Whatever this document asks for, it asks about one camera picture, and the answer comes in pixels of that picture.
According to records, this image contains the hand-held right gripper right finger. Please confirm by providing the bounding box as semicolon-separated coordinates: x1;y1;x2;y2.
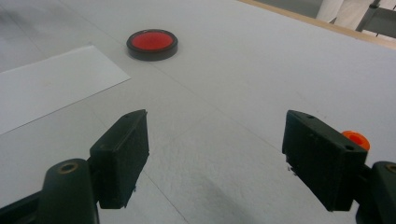
282;109;369;213

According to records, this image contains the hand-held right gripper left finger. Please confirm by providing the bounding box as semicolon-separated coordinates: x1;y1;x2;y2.
89;109;149;210

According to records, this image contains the small orange stamp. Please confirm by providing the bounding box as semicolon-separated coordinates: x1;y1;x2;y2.
341;130;372;152

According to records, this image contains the round red ink pad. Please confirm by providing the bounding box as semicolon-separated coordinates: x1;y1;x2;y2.
125;28;179;62

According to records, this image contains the white paper sheet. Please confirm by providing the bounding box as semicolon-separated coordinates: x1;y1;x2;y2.
0;45;132;136

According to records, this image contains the white table cover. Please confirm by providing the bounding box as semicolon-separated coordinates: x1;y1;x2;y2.
0;0;396;224

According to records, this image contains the wooden table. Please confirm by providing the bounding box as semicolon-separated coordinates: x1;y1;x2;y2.
237;0;396;50

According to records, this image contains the grey metal bracket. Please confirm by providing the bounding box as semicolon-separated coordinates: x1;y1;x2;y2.
355;0;396;40

